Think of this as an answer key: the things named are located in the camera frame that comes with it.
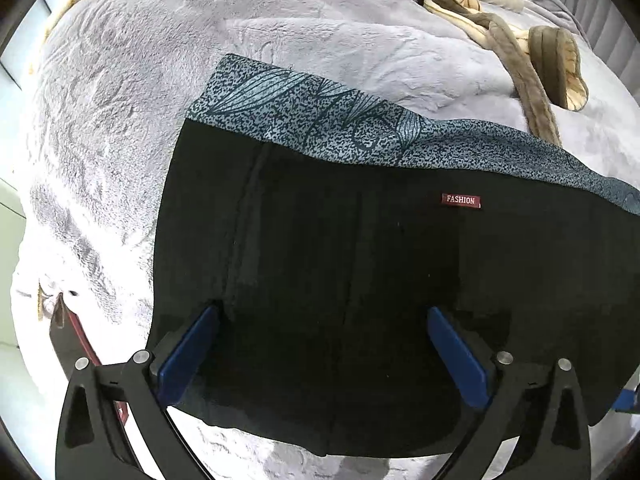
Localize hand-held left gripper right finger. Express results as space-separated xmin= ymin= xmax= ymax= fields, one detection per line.
xmin=427 ymin=306 xmax=594 ymax=480

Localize grey plush blanket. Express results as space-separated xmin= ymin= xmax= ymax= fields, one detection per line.
xmin=10 ymin=0 xmax=640 ymax=480

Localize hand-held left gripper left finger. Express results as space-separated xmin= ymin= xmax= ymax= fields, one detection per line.
xmin=55 ymin=303 xmax=221 ymax=480

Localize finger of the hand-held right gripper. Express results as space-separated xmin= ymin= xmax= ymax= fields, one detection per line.
xmin=617 ymin=384 xmax=640 ymax=414

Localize dark red and black object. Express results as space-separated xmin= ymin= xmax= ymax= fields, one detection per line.
xmin=48 ymin=292 xmax=128 ymax=423

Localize grey headboard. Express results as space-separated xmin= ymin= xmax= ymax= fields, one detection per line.
xmin=530 ymin=0 xmax=637 ymax=76

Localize black pants with blue waistband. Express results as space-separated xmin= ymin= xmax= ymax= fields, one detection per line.
xmin=147 ymin=52 xmax=640 ymax=458

